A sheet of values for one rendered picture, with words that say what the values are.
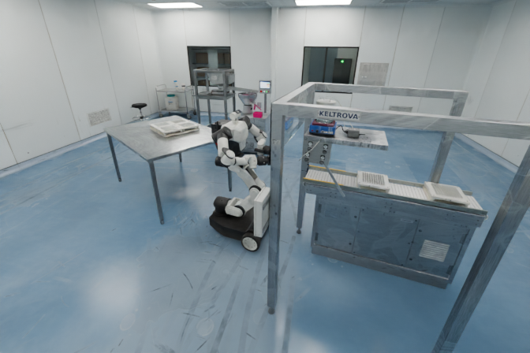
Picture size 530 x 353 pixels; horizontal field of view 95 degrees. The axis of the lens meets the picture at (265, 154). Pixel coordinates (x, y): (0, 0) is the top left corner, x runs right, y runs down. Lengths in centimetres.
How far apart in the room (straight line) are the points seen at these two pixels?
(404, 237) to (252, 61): 595
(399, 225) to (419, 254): 31
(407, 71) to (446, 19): 127
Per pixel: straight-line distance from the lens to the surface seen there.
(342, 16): 708
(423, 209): 227
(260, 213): 145
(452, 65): 768
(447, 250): 259
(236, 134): 225
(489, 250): 163
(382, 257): 262
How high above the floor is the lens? 189
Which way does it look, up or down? 23 degrees down
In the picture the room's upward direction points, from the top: 1 degrees clockwise
